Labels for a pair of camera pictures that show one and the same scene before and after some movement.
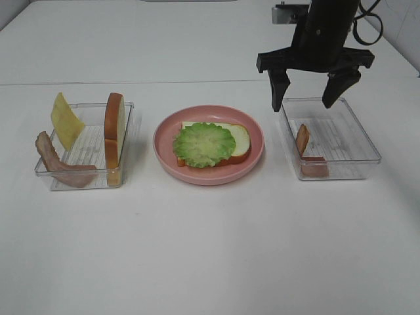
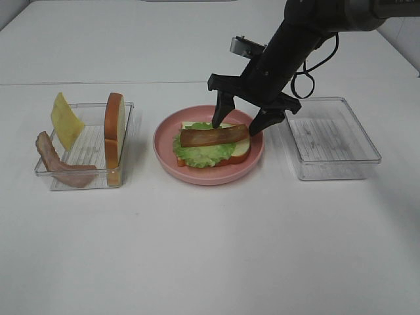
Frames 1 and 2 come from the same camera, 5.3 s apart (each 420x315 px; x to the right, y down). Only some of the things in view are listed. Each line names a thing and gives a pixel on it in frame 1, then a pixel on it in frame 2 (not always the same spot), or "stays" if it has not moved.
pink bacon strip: [79, 176] stays
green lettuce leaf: [203, 145] stays
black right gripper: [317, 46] → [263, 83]
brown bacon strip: [311, 167] → [203, 136]
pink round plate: [164, 149] stays
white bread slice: [242, 143] stays
